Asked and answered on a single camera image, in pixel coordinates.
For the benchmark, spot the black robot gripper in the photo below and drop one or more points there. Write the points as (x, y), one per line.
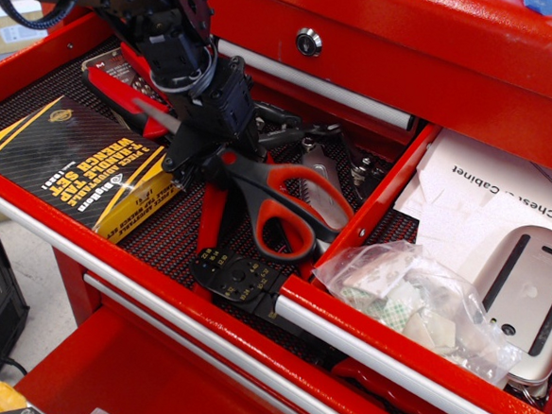
(223, 113)

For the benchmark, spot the red and grey scissors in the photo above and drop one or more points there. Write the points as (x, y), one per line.
(263, 187)

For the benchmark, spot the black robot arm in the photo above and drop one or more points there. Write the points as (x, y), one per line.
(173, 36)

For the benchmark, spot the red left open drawer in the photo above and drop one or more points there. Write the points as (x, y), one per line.
(169, 240)

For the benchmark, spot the red lower open drawer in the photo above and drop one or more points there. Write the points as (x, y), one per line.
(119, 365)

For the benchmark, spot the yellow black tap wrench box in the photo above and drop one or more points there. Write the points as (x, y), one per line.
(104, 176)

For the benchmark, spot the silver folding utility knife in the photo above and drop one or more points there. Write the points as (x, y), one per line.
(315, 158)

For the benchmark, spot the screwdriver bit set package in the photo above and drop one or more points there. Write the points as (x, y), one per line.
(121, 75)

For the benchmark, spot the silver cabinet key lock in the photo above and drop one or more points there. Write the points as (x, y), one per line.
(308, 42)

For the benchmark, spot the black metal pliers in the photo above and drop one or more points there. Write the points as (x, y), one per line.
(279, 127)

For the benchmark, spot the clear bag of adhesive pads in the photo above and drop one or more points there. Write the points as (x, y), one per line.
(399, 285)

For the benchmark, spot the red tool chest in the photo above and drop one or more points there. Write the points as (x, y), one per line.
(480, 67)

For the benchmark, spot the white cabinet manual paper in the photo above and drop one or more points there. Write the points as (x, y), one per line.
(467, 196)

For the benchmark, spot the silver computer mouse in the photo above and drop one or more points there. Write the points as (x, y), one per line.
(516, 287)

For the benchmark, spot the red handled ratchet crimper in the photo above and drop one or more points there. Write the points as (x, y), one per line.
(153, 120)

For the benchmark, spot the red handled wire stripper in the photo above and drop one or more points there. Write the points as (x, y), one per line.
(227, 266)

